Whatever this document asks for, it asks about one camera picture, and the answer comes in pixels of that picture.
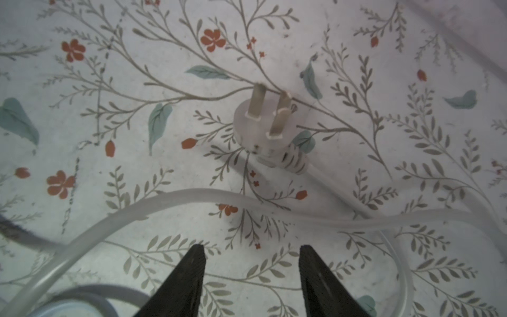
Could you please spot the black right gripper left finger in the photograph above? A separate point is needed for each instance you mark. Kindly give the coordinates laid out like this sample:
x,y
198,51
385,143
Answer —
x,y
180,294

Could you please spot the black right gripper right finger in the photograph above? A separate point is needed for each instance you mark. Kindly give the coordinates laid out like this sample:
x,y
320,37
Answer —
x,y
324,295

